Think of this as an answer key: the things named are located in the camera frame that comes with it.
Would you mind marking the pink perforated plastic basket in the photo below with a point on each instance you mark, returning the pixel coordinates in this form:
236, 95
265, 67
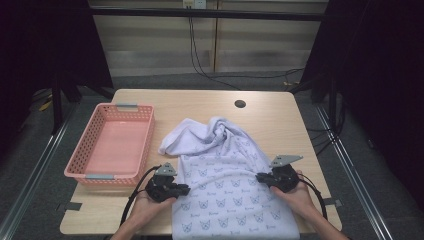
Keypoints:
116, 143

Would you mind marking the person's left hand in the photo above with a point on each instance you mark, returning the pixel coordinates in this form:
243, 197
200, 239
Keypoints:
150, 210

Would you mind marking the lavender printed towel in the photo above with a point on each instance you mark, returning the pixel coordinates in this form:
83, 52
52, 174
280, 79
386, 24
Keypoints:
226, 186

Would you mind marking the grey tape strip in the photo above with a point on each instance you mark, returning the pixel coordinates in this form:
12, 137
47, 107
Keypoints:
335, 202

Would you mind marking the white wall socket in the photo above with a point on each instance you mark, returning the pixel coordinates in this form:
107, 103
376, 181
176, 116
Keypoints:
195, 4

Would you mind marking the black stand leg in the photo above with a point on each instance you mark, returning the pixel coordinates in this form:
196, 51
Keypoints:
57, 106

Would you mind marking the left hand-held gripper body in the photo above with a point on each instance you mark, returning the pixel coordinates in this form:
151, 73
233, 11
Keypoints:
161, 188

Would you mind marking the person's right hand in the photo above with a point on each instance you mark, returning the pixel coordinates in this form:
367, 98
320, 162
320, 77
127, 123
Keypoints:
300, 200

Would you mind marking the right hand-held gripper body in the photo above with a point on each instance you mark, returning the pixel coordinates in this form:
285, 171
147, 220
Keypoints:
285, 178

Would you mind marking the black tape strip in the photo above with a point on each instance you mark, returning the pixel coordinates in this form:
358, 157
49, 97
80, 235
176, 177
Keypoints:
71, 206

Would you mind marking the metal floor rail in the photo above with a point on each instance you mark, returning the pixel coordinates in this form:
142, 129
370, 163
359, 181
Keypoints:
353, 173
36, 166

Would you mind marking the black horizontal frame bar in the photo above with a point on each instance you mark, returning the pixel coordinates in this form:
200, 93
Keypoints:
200, 14

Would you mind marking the black curtain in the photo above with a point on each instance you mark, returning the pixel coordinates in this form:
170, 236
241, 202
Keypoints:
40, 43
383, 83

